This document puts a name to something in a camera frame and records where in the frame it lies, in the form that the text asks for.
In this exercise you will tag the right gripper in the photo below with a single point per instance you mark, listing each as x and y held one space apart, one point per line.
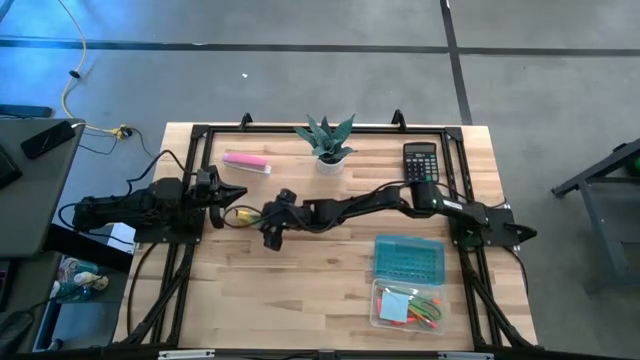
287 215

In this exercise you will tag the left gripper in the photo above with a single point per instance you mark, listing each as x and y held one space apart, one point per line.
216 200

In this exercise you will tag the yellow green crayon box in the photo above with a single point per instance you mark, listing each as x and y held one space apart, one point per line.
245 216

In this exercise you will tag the green pencil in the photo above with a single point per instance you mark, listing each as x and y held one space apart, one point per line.
400 290

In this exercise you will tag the blue sticky note pad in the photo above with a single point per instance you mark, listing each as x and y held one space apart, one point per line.
394 306

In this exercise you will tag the orange pencil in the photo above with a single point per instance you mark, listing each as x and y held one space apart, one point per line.
425 316

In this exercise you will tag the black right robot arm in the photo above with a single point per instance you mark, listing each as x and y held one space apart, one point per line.
360 205

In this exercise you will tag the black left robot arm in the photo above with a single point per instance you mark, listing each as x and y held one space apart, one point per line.
125 207

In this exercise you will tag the pink highlighter pack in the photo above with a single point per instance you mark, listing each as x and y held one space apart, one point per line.
245 161

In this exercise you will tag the potted plant white pot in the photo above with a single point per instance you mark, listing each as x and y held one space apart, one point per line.
327 145

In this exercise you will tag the white paper sheet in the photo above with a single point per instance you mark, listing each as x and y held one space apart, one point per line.
122 237

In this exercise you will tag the black calculator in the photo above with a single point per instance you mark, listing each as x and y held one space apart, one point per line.
420 160

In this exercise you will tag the pile of colourful items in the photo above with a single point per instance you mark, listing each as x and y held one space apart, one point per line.
80 280

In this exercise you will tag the black smartphone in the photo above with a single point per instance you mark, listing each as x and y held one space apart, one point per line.
47 140

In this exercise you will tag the grey side table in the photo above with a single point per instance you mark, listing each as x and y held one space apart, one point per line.
30 210

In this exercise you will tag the blue storage bin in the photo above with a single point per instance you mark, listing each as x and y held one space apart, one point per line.
42 325

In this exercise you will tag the black metal stand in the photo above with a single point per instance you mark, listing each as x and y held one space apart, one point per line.
600 167

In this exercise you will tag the green round object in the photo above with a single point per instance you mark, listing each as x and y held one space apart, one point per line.
635 165

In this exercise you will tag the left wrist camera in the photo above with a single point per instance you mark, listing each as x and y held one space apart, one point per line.
203 178

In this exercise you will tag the black aluminium table frame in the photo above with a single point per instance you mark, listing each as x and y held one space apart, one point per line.
250 129

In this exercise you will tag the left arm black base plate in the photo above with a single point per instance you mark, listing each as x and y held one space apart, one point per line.
170 237

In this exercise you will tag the silver metal bracket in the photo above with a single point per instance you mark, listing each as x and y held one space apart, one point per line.
465 356
186 354

